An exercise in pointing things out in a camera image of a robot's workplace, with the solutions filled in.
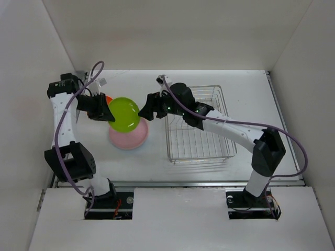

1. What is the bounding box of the green plate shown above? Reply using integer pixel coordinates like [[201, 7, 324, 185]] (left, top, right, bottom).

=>
[[108, 97, 140, 133]]

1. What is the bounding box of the pink plate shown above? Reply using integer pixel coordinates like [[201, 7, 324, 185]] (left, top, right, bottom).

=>
[[108, 118, 149, 150]]

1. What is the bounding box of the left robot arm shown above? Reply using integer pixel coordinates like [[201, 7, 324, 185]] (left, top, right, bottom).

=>
[[44, 73, 117, 208]]

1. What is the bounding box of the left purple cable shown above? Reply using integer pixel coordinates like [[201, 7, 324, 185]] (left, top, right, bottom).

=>
[[53, 61, 105, 216]]

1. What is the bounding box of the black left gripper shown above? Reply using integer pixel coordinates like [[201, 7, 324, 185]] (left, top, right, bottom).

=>
[[76, 92, 115, 122]]

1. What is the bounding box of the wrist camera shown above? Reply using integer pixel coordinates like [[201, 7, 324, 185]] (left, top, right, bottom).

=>
[[87, 78, 107, 96], [156, 74, 173, 92]]

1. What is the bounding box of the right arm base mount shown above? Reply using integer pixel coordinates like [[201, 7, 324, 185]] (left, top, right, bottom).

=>
[[226, 190, 282, 220]]

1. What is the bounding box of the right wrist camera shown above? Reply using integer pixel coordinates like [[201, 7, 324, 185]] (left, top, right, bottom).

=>
[[156, 74, 173, 92]]

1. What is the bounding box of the wire dish rack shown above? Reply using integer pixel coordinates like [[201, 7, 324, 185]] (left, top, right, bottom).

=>
[[165, 85, 237, 164]]

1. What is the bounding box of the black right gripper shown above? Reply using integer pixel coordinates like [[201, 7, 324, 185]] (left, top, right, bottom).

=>
[[138, 88, 185, 121]]

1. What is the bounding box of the orange translucent plate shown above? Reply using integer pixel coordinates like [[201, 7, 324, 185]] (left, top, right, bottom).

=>
[[106, 96, 113, 104]]

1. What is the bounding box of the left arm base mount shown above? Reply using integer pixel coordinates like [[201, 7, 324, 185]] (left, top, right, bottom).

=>
[[83, 188, 134, 220]]

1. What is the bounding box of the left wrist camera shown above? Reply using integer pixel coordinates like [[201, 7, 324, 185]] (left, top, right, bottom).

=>
[[87, 78, 107, 96]]

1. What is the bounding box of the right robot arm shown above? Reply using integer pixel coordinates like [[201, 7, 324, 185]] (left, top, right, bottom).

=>
[[139, 83, 286, 206]]

